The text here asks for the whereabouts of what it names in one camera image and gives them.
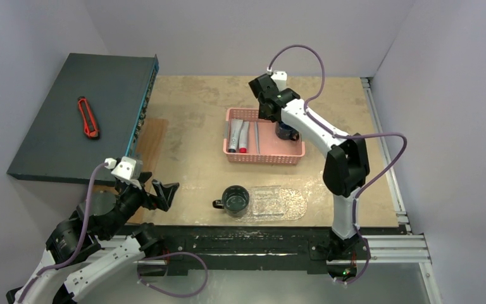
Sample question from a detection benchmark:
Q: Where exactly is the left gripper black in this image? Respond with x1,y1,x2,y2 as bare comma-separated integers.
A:
104,170,178,238

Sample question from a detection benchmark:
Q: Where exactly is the pink plastic basket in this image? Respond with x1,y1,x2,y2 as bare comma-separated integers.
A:
222,108,306,165

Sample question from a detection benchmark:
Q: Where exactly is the dark green mug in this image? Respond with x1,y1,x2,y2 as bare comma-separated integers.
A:
212,185,250,218

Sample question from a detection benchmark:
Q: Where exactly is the clear plastic soap dish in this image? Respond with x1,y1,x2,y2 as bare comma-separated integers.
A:
249,186,286,219

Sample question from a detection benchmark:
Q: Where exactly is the clear textured oval tray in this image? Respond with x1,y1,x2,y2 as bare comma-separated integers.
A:
238,187,308,222

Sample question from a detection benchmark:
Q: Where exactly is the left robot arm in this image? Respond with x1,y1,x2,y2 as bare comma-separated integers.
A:
6,172,180,303

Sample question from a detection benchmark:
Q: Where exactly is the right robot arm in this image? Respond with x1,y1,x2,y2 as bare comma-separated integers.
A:
249,74,370,258

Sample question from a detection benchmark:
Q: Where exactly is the grey toothbrush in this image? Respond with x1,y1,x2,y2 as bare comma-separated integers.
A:
254,121,260,155

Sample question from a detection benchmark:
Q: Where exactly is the white toothpaste tube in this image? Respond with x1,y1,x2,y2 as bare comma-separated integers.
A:
227,119,244,153

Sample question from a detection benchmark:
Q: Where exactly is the red cap toothpaste tube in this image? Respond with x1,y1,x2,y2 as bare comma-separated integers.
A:
238,121,250,154

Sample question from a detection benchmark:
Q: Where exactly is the dark blue cup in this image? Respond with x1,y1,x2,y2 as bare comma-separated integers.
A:
275,122,300,141

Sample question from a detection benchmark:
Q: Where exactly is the red utility knife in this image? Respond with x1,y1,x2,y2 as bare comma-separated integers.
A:
78,96,100,140

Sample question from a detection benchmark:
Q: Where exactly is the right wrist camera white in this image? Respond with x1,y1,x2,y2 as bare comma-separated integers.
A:
268,70,288,91

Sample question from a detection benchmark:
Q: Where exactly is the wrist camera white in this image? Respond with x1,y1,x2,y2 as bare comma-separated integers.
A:
268,70,288,91
104,156,144,189

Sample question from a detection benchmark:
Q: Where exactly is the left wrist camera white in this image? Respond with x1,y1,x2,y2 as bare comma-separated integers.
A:
104,156,144,189

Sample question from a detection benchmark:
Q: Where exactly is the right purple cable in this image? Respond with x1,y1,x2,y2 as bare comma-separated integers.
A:
266,44,408,286

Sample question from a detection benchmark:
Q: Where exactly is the purple cable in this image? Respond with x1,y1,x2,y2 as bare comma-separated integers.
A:
266,44,408,286
16,161,114,304

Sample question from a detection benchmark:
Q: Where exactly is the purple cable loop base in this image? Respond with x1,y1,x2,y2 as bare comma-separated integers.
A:
136,249,209,298

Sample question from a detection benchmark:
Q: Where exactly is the dark grey network switch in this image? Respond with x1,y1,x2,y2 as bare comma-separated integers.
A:
7,53,159,184

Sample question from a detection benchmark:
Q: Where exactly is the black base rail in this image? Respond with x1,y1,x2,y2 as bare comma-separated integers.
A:
87,224,408,278

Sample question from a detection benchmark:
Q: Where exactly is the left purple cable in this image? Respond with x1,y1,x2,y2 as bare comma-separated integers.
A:
16,161,114,304

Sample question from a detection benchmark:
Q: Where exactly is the aluminium frame rail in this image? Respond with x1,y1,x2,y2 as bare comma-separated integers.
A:
361,77,443,304

